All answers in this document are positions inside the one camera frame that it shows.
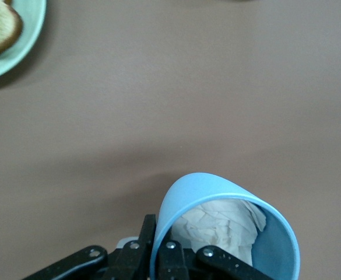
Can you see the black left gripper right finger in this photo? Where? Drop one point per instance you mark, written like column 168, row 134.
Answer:
column 171, row 262

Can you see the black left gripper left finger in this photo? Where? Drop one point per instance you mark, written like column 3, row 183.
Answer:
column 145, row 248

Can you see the white paper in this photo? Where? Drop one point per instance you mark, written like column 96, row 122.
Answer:
column 217, row 224

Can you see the light blue cup with paper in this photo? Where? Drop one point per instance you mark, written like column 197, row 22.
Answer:
column 199, row 186

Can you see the brown table cover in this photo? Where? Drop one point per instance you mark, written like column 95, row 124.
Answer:
column 187, row 87

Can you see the mint green plate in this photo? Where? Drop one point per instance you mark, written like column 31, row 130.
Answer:
column 30, row 38

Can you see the toast bread slice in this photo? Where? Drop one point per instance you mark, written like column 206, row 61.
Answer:
column 4, row 32

